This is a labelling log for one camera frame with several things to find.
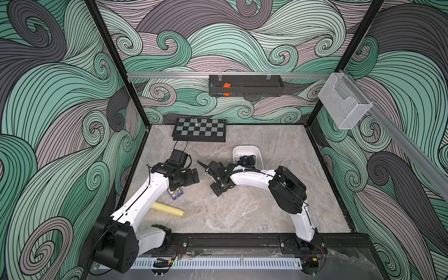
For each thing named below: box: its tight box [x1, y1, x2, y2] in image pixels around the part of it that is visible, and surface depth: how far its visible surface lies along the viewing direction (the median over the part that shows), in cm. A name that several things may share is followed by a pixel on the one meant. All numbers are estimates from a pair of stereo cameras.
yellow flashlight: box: [151, 201, 185, 217], surface depth 84 cm
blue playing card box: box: [166, 187, 184, 201], surface depth 89 cm
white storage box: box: [232, 145, 265, 170], surface depth 104 cm
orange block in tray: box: [222, 82, 232, 97], surface depth 90 cm
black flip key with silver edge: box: [247, 155, 256, 166], surface depth 102 cm
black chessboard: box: [171, 117, 227, 143], surface depth 116 cm
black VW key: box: [239, 155, 248, 167], surface depth 102 cm
